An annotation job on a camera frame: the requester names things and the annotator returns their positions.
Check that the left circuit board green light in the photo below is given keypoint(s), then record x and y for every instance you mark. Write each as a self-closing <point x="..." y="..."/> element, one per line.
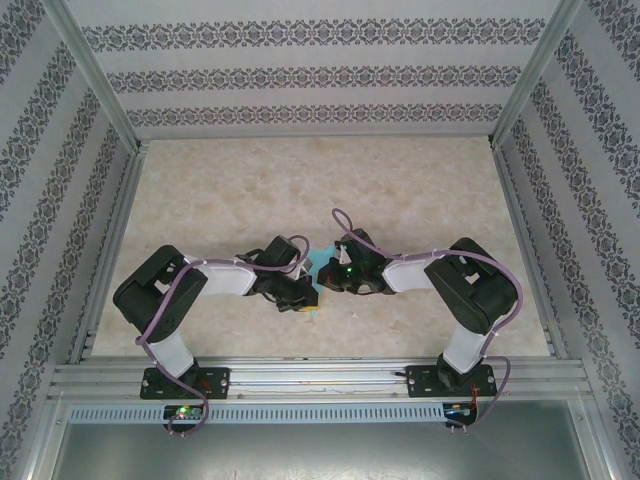
<point x="182" y="412"/>

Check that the aluminium frame post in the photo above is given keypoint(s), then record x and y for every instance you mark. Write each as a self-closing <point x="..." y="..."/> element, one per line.
<point x="96" y="75"/>
<point x="530" y="75"/>

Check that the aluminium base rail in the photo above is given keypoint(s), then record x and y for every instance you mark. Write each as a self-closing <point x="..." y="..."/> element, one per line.
<point x="310" y="372"/>

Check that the right circuit board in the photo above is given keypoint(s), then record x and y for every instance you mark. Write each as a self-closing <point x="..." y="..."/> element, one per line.
<point x="457" y="411"/>

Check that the aluminium side rail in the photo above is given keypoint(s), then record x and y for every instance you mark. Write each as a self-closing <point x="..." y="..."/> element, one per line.
<point x="513" y="200"/>
<point x="111" y="250"/>

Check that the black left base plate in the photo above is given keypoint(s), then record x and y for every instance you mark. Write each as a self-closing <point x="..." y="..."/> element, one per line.
<point x="217" y="385"/>

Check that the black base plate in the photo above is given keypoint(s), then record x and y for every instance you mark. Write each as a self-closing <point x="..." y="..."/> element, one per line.
<point x="417" y="382"/>
<point x="217" y="385"/>

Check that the light blue paper sheet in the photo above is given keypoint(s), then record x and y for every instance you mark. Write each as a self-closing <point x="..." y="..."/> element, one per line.
<point x="316" y="257"/>

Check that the aluminium frame bar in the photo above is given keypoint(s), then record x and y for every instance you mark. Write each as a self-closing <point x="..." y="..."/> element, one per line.
<point x="595" y="450"/>
<point x="40" y="450"/>

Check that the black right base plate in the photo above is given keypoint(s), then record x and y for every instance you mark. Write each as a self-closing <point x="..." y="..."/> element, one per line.
<point x="417" y="382"/>

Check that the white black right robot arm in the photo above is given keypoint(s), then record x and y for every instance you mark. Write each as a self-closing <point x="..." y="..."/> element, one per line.
<point x="407" y="275"/>

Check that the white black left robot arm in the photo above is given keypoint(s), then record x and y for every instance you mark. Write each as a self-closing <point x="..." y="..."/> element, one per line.
<point x="225" y="280"/>

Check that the grey metal panel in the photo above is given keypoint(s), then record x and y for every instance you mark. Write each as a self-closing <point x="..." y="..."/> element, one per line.
<point x="320" y="455"/>

